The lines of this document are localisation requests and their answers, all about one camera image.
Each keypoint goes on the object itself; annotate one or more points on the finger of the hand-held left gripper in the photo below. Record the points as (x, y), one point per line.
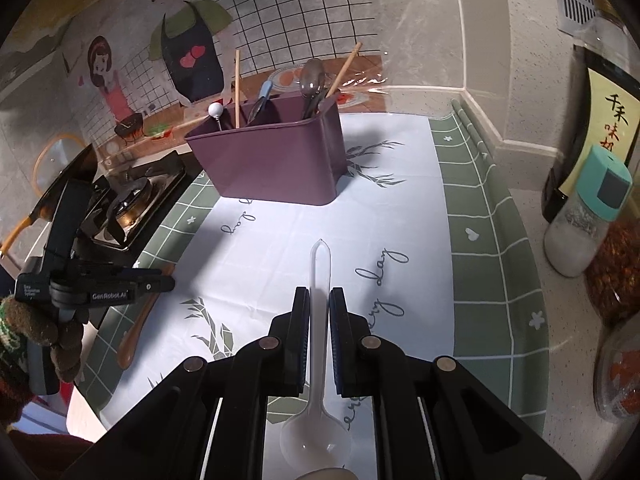
(147, 274)
(157, 286)

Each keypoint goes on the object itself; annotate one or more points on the person's left forearm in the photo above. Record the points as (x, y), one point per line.
(17, 395)

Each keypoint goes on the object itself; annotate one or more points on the wooden spoon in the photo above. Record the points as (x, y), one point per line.
(131, 340)

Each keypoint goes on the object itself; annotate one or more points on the grey metal spoon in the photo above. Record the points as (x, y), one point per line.
(312, 77)

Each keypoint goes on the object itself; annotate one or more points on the glass lid orange rim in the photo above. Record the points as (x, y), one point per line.
(45, 155)

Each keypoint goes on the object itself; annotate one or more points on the orange bottle plastic wrap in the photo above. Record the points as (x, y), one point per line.
(622, 375)

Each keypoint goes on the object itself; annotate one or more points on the black gas stove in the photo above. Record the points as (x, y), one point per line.
(130, 200)

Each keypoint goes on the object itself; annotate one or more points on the salt shaker teal lid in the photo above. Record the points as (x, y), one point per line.
(582, 230)

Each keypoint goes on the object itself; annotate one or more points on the green white printed mat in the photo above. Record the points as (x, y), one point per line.
(425, 240)

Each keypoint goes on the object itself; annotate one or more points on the white ball-tipped metal stick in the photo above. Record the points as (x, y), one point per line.
(216, 108)

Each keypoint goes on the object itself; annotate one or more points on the chili jar yellow lid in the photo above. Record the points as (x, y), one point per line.
(617, 275)

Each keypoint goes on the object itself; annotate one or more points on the dark sauce bottle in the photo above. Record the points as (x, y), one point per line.
(595, 110)

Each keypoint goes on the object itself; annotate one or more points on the purple utensil holder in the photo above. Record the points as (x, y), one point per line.
(280, 160)

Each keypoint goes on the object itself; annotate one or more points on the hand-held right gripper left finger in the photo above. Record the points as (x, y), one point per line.
(302, 340)

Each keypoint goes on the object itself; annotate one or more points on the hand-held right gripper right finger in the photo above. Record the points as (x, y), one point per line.
(336, 340)

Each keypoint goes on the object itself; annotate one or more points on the cartoon wall poster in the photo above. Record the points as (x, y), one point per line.
(280, 20)

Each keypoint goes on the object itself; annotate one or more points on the person's left hand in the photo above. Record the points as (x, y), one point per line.
(67, 350)

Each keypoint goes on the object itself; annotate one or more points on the clear plastic spoon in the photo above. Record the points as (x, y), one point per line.
(316, 430)

